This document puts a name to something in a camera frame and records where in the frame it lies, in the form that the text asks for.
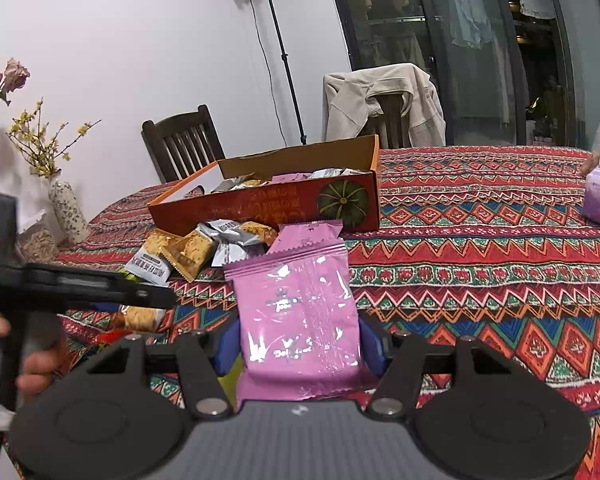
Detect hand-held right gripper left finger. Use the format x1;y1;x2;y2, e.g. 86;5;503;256
85;320;243;420

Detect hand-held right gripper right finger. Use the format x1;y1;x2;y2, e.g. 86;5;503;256
357;315;506;421

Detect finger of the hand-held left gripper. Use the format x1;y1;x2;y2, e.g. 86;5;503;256
24;286;179;314
22;262;153;294

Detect pile of mixed snack packets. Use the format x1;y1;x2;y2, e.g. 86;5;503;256
100;167;371;346

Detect orange cardboard box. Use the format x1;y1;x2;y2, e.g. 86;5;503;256
147;134;381;237

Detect person's left hand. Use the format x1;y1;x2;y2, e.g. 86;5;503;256
0;304;76;403

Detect glass jar with cereal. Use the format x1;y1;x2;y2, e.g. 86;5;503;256
17;210;61;263

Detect small floral vase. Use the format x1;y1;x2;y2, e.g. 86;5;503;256
47;170;91;247

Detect yellow flower twigs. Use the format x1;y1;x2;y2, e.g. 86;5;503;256
6;99;102;179

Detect red patterned tablecloth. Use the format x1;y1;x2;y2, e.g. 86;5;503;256
0;145;600;480

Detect dried pink roses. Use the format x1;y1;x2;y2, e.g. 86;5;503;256
0;57;31;171

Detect dark wooden chair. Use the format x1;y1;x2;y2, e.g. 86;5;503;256
141;105;227;184

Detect wooden chair with jacket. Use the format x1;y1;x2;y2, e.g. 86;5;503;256
367;92;413;150

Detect beige jacket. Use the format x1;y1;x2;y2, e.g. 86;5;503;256
322;63;447;147

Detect black framed glass sliding door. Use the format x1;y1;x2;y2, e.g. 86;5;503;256
322;0;600;151

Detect studio light on stand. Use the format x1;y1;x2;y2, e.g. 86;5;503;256
231;0;308;146

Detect hanging light blue shirt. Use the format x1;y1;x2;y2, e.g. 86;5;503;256
447;0;496;50

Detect black light cable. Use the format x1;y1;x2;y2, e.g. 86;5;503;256
241;0;287;148

